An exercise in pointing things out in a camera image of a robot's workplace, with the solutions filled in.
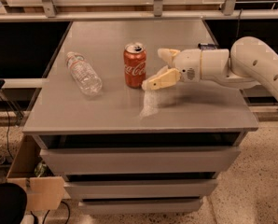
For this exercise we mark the red coca-cola can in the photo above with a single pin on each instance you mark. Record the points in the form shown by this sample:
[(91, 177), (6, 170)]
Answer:
[(134, 64)]

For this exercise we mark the metal shelf frame rail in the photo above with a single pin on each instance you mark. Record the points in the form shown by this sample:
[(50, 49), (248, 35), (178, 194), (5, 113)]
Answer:
[(114, 10)]

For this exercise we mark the dark blue snack packet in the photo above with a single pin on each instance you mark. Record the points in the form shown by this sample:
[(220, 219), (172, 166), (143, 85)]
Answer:
[(204, 46)]

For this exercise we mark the middle grey drawer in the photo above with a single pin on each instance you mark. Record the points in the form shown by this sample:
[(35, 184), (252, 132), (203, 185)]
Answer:
[(140, 189)]

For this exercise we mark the black round chair seat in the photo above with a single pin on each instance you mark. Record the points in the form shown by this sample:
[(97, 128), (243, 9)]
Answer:
[(13, 201)]

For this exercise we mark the grey drawer cabinet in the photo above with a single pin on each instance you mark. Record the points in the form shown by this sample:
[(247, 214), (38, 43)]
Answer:
[(201, 114)]

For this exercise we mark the bottom grey drawer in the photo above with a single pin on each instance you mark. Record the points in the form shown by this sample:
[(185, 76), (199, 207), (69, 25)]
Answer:
[(140, 206)]

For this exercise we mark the clear plastic water bottle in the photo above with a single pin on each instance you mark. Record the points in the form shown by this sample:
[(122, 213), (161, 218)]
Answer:
[(84, 75)]

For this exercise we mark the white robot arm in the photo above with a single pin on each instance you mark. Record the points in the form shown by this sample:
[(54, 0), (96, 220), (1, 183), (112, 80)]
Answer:
[(247, 63)]

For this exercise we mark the top grey drawer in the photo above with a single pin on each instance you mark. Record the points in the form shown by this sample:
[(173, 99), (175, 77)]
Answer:
[(143, 160)]

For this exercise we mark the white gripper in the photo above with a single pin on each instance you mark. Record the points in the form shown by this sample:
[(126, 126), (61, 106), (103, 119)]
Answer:
[(188, 63)]

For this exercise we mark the grey drawer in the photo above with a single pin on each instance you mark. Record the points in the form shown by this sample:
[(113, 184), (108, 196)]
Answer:
[(143, 160), (140, 206), (140, 189)]

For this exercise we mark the brown cardboard box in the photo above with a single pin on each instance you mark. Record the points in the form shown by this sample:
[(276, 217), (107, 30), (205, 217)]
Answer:
[(43, 193)]

